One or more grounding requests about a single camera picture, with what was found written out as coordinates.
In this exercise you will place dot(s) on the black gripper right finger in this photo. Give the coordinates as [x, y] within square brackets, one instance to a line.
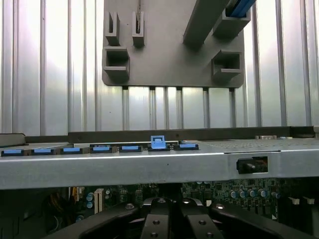
[236, 221]

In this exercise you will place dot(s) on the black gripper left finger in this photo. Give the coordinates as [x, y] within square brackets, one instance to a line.
[119, 221]

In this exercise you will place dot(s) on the green motherboard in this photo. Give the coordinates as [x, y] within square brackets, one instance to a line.
[224, 189]

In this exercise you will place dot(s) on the open black PC case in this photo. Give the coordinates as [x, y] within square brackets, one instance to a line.
[124, 169]

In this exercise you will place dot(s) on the blue slot clip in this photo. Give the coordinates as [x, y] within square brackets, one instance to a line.
[187, 146]
[157, 144]
[130, 148]
[102, 149]
[43, 151]
[13, 152]
[72, 150]

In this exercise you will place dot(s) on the grey parts rack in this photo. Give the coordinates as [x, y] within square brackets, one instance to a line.
[169, 62]

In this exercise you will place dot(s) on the green RAM stick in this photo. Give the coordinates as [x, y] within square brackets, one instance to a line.
[139, 17]

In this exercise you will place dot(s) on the hard disk drive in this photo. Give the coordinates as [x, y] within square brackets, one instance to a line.
[239, 7]

